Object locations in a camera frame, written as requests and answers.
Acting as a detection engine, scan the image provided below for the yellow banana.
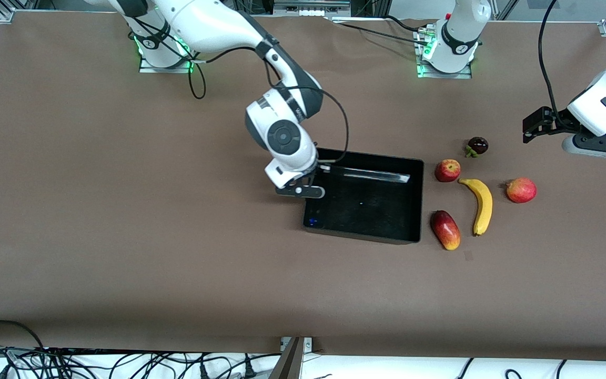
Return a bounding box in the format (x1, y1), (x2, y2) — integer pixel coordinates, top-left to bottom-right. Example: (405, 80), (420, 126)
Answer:
(458, 178), (494, 237)

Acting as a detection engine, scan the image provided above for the small red yellow apple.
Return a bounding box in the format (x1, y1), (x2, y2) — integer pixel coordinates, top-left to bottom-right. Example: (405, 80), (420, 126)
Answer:
(435, 159), (462, 183)

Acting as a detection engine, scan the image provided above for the black plastic box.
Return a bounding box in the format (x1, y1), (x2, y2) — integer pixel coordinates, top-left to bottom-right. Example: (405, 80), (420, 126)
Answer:
(302, 147), (425, 245)

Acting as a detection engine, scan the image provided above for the red apple right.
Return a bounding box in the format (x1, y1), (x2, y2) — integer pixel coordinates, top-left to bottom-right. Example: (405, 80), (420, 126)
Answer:
(505, 177), (538, 204)

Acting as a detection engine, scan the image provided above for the dark purple mangosteen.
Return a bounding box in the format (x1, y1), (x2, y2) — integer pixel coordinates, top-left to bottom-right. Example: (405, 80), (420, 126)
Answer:
(464, 136), (490, 159)

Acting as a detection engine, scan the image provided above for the red yellow mango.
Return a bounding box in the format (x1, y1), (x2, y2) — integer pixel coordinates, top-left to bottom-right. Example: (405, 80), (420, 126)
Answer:
(430, 210), (462, 252)

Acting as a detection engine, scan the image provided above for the dark grey metal beam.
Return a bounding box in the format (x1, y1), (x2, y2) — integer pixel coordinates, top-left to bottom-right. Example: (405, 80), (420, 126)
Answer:
(267, 337), (304, 379)

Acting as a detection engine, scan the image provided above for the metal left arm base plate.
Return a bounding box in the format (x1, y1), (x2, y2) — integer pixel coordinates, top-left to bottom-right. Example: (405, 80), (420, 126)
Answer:
(416, 24), (473, 80)

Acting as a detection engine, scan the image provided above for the black cable behind table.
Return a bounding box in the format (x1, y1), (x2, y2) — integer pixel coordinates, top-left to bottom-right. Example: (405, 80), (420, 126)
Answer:
(334, 22), (426, 45)

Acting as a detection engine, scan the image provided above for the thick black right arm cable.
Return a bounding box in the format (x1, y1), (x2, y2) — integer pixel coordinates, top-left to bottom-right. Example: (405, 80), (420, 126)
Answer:
(187, 46), (350, 164)

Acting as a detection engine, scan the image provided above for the grey metal frame piece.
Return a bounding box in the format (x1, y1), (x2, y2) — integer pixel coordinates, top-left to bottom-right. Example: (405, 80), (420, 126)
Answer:
(272, 0), (352, 18)

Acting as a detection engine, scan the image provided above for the silver metal table bracket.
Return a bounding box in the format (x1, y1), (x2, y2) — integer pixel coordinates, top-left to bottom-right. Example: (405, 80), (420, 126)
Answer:
(280, 336), (314, 353)

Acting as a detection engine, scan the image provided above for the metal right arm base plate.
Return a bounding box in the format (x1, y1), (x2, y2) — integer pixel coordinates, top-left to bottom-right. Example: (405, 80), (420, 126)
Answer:
(138, 32), (195, 74)

